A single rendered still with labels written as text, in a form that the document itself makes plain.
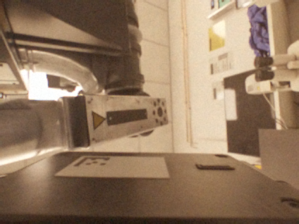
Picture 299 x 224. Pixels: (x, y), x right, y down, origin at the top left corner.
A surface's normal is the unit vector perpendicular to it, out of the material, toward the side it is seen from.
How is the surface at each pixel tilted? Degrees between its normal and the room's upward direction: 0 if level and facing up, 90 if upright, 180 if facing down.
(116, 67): 179
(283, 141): 86
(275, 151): 86
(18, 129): 157
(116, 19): 180
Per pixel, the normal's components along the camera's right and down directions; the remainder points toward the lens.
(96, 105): 0.83, -0.10
